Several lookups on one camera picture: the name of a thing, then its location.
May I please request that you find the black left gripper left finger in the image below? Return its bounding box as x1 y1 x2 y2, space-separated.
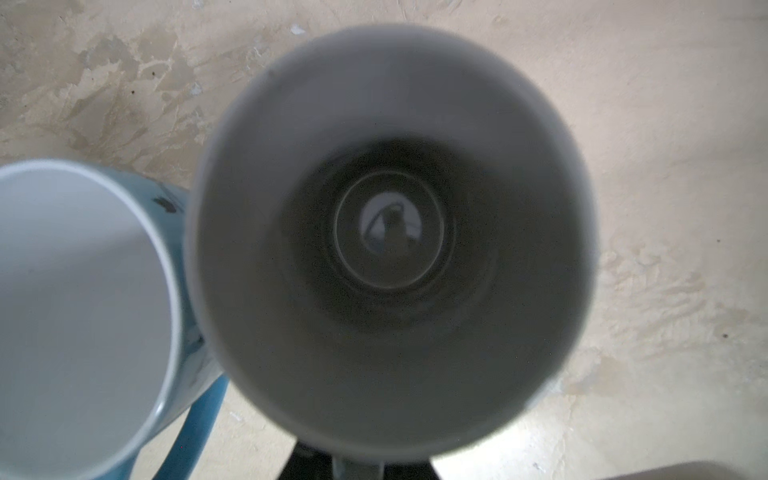
277 442 333 480

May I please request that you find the teal blue patterned mug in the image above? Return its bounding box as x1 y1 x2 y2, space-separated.
1 159 228 479

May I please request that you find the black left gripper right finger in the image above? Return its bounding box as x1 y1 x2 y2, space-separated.
383 461 440 480

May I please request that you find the grey mug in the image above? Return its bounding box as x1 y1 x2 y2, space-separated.
185 24 598 479

